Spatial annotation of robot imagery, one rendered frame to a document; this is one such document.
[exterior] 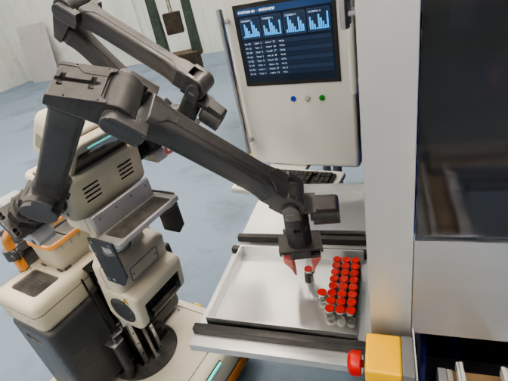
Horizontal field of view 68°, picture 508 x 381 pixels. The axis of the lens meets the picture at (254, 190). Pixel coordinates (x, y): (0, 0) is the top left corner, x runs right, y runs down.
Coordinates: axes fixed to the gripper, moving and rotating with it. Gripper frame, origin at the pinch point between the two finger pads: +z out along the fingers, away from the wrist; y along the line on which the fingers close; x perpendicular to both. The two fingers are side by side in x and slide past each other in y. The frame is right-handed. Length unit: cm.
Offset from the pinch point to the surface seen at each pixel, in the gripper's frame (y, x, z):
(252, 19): -7, 84, -50
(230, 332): -18.0, -15.1, 2.1
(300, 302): -1.9, -6.8, 3.8
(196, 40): -163, 711, 27
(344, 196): 15.6, 37.0, 3.9
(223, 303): -21.2, -4.5, 3.8
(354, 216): 16.6, 25.2, 3.9
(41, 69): -690, 1017, 58
